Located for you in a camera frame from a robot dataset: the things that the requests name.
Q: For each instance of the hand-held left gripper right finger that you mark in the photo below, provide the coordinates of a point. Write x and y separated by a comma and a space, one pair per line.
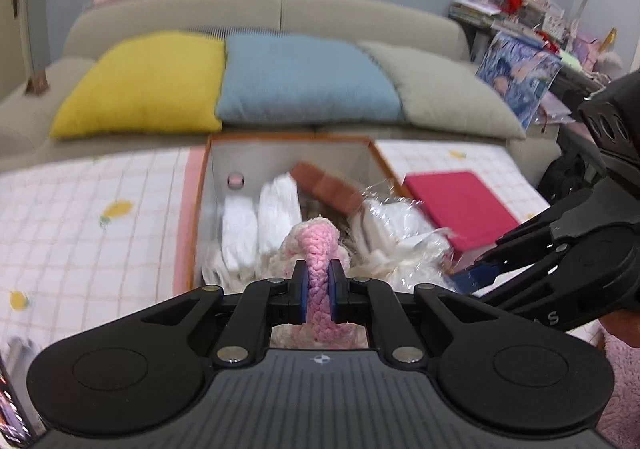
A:
337, 291

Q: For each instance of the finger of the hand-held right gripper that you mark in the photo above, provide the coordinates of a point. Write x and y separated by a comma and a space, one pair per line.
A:
477, 276
540, 224

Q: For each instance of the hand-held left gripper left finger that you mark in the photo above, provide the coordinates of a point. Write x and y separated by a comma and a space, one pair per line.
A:
299, 291

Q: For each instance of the pink crochet toy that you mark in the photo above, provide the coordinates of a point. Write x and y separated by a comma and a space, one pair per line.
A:
317, 274

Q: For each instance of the clear box with pink lid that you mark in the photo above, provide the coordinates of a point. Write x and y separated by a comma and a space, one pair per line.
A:
457, 206

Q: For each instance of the orange cardboard box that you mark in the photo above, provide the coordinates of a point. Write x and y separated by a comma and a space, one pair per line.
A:
280, 154

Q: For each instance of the black backpack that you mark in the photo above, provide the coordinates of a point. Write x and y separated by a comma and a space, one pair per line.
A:
565, 174

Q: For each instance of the white rolled cloth pack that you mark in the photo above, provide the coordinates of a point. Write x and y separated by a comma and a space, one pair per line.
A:
239, 229
279, 214

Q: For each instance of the white plastic-wrapped bundle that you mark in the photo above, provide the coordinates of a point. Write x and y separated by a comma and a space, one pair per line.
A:
400, 229

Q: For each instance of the brown cardboard box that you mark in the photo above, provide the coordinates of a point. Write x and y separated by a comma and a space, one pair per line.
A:
325, 184

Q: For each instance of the pink fluffy rug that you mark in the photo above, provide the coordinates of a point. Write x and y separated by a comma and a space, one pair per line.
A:
622, 389

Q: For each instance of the blue printed poster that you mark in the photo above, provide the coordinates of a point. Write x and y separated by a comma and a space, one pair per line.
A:
517, 74

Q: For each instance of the beige pillow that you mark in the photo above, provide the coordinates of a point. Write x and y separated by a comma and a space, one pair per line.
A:
450, 89

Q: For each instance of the checked blanket with lemon print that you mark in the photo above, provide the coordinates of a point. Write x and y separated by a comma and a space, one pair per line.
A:
100, 219

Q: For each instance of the blue pillow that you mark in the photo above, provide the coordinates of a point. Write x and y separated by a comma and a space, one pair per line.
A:
305, 79

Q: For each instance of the stack of books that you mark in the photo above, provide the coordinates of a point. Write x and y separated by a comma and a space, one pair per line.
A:
475, 11

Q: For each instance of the yellow pillow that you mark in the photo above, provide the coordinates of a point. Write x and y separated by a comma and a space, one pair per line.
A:
145, 84

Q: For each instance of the beige sofa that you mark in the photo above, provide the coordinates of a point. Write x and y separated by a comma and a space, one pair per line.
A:
250, 9

